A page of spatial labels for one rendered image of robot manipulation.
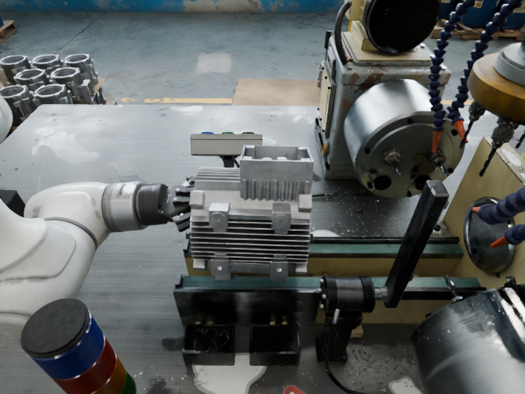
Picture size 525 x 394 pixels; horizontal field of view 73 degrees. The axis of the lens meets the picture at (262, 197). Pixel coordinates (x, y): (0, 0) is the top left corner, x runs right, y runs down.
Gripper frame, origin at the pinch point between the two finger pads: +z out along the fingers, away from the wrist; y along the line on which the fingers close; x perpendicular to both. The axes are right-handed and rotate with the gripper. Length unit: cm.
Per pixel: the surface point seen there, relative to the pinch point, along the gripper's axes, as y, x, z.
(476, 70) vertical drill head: 1.6, -18.3, 33.4
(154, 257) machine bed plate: 10.8, 27.9, -30.4
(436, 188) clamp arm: -13.9, -11.1, 24.0
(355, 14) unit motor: 59, -11, 28
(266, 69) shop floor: 332, 112, -8
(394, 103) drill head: 26.6, -0.6, 31.1
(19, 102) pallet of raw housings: 152, 43, -154
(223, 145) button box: 23.2, 3.9, -8.5
